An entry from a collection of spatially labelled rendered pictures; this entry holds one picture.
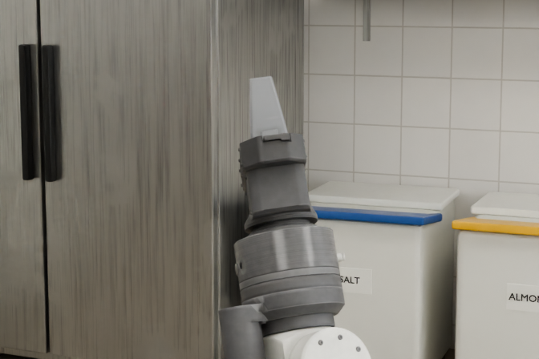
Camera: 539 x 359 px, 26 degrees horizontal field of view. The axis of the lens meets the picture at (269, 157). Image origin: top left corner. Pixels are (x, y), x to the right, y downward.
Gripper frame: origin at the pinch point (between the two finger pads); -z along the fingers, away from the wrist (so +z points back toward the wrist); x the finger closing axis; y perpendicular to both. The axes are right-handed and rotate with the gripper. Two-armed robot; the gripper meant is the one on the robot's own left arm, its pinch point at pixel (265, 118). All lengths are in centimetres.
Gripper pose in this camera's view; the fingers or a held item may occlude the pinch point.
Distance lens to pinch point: 104.9
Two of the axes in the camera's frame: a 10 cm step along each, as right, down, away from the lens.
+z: 1.5, 9.6, -2.4
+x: 0.2, -2.4, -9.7
